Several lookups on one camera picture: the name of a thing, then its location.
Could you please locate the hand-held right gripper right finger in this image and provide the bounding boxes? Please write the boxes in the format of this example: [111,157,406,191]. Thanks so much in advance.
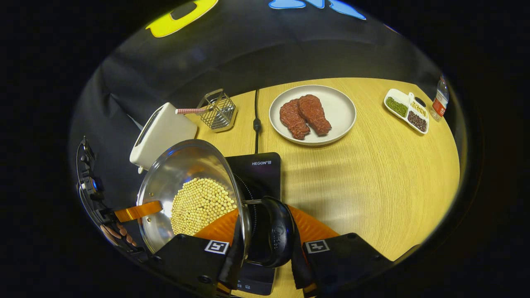
[288,205,394,298]

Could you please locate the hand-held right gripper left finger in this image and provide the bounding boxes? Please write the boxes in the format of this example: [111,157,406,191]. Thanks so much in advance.
[151,209,251,298]

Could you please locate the stainless steel pot black handles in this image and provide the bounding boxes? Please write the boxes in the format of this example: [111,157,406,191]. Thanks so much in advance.
[136,139,296,269]

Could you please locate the large pile of yellow soybeans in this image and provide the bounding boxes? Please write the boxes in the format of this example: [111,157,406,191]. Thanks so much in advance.
[171,178,238,236]

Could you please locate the black induction cooktop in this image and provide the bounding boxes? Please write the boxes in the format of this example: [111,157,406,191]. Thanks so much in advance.
[224,152,282,296]

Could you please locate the white toaster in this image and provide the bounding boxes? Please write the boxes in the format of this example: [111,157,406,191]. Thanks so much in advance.
[129,102,198,173]

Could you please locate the brown steak piece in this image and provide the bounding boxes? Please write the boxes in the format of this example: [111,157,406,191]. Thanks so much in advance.
[279,99,311,140]
[297,94,332,136]

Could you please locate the round white plate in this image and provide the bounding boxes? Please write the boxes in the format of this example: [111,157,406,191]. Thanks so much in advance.
[269,85,357,146]

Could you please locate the pile of green mung beans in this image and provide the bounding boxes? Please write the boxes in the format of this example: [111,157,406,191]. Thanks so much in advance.
[386,96,408,118]

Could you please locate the pile of dark red beans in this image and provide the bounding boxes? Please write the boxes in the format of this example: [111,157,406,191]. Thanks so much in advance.
[407,110,428,133]

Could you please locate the white divided dish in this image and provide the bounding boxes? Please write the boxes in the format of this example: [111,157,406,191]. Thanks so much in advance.
[383,88,430,135]

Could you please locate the clear water bottle red label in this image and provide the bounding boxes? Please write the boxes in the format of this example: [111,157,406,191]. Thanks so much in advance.
[429,74,450,122]

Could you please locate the small wire basket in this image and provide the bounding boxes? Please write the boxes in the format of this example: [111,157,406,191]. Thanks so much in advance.
[197,88,238,132]

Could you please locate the black power cable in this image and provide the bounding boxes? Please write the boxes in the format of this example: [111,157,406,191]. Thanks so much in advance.
[252,89,262,154]

